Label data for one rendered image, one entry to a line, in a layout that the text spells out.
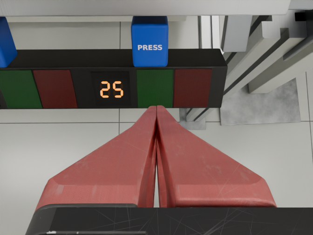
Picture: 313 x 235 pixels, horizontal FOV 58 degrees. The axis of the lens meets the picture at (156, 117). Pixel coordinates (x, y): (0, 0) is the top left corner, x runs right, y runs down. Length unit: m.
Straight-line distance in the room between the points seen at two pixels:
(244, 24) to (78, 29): 0.80
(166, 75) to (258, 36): 0.11
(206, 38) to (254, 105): 0.38
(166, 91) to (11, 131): 0.80
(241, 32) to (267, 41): 0.05
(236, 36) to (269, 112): 0.72
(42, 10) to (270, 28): 0.19
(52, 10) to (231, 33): 0.14
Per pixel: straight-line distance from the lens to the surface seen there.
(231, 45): 0.25
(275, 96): 0.97
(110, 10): 0.17
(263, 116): 0.94
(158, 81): 0.23
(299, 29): 0.30
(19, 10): 0.19
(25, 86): 0.25
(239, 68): 0.36
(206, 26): 0.63
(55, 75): 0.24
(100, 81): 0.23
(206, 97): 0.24
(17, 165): 0.98
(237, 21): 0.24
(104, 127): 0.90
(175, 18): 0.90
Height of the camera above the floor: 0.88
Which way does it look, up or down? 82 degrees down
